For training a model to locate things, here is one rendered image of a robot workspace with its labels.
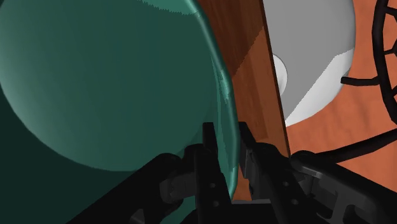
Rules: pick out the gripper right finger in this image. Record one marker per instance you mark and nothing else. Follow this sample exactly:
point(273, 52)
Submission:
point(279, 173)

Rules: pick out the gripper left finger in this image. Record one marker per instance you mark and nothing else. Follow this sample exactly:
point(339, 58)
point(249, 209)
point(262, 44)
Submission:
point(207, 173)

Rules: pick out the teal bowl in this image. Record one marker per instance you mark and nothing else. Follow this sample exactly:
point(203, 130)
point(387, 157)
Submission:
point(108, 77)

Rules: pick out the brown wooden table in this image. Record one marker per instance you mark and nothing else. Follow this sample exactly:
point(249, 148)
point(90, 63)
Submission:
point(248, 77)

